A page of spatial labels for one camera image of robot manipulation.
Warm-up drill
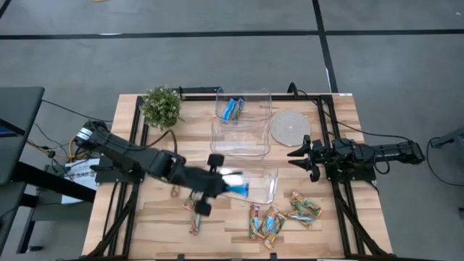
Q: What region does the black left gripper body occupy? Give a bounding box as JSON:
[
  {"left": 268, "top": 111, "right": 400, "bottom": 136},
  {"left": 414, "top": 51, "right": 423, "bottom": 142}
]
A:
[{"left": 168, "top": 153, "right": 228, "bottom": 218}]

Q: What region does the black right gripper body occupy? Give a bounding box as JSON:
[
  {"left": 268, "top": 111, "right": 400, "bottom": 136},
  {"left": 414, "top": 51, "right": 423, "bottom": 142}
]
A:
[{"left": 302, "top": 134, "right": 336, "bottom": 183}]

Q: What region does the blue snack bag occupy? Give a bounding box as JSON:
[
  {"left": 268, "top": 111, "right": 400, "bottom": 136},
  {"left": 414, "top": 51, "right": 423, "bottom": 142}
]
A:
[{"left": 182, "top": 191, "right": 199, "bottom": 212}]

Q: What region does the granola bar red green wrapper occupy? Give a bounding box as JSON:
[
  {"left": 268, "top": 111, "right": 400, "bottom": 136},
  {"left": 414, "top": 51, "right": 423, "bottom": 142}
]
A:
[
  {"left": 188, "top": 212, "right": 203, "bottom": 236},
  {"left": 248, "top": 204, "right": 262, "bottom": 241}
]

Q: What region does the granola bar orange green wrapper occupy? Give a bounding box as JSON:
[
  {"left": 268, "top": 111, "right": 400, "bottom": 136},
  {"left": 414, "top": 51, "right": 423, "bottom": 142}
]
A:
[
  {"left": 289, "top": 191, "right": 323, "bottom": 218},
  {"left": 259, "top": 204, "right": 282, "bottom": 236},
  {"left": 263, "top": 213, "right": 287, "bottom": 250},
  {"left": 284, "top": 209, "right": 315, "bottom": 231}
]

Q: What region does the clear plastic bin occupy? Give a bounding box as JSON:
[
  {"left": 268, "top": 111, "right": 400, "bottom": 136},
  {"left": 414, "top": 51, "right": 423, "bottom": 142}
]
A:
[
  {"left": 215, "top": 88, "right": 273, "bottom": 125},
  {"left": 216, "top": 166, "right": 279, "bottom": 206},
  {"left": 209, "top": 118, "right": 272, "bottom": 161}
]

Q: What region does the green plant in black pot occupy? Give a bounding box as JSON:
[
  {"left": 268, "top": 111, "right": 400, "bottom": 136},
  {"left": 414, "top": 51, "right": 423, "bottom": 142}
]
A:
[{"left": 139, "top": 85, "right": 184, "bottom": 131}]

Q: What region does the white labelled box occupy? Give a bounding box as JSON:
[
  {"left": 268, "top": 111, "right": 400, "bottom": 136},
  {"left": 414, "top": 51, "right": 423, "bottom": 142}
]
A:
[{"left": 60, "top": 157, "right": 102, "bottom": 205}]

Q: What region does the grey stand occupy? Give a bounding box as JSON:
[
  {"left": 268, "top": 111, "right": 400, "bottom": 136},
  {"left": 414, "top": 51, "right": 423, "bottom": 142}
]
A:
[{"left": 429, "top": 126, "right": 464, "bottom": 149}]

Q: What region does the dark grey desk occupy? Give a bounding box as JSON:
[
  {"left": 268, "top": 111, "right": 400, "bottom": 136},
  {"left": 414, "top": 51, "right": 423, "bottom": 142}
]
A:
[{"left": 0, "top": 86, "right": 46, "bottom": 186}]

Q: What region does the round woven rope mat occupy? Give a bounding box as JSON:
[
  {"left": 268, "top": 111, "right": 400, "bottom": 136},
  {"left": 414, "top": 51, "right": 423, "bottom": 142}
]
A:
[{"left": 268, "top": 109, "right": 312, "bottom": 148}]

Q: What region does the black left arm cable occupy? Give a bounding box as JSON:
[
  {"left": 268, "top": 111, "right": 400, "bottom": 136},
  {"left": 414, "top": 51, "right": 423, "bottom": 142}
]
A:
[{"left": 144, "top": 128, "right": 178, "bottom": 155}]

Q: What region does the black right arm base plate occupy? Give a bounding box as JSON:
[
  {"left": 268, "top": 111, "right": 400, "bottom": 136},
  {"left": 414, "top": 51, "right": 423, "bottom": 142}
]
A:
[{"left": 323, "top": 162, "right": 377, "bottom": 184}]

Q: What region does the black power cable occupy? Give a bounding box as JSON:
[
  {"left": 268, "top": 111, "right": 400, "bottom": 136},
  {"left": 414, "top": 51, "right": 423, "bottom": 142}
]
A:
[{"left": 288, "top": 82, "right": 414, "bottom": 143}]

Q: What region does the black aluminium table frame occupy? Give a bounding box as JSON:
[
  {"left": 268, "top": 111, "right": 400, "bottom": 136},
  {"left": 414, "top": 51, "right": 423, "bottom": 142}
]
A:
[{"left": 81, "top": 93, "right": 396, "bottom": 261}]

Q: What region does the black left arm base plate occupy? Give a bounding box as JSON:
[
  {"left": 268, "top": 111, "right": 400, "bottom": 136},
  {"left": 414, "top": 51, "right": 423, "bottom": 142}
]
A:
[{"left": 89, "top": 165, "right": 146, "bottom": 184}]

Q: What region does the black bar mount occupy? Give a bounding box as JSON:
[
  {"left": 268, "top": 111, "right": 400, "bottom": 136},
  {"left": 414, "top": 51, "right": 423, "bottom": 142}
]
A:
[{"left": 170, "top": 86, "right": 223, "bottom": 95}]

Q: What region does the black floor cable loop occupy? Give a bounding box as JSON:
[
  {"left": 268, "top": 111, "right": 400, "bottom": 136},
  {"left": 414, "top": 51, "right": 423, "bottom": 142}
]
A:
[{"left": 426, "top": 136, "right": 464, "bottom": 188}]

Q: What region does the yellow cable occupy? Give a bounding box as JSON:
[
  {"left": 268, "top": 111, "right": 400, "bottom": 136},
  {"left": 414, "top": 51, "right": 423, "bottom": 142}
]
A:
[{"left": 67, "top": 134, "right": 90, "bottom": 161}]

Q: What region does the thin black floor cable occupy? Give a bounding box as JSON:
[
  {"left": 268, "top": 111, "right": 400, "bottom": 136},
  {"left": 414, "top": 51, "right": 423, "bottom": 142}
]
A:
[{"left": 41, "top": 99, "right": 114, "bottom": 123}]

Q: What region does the black desk leg frame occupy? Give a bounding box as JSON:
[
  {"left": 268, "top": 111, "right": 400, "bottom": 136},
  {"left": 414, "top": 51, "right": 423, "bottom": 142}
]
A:
[{"left": 0, "top": 161, "right": 97, "bottom": 254}]

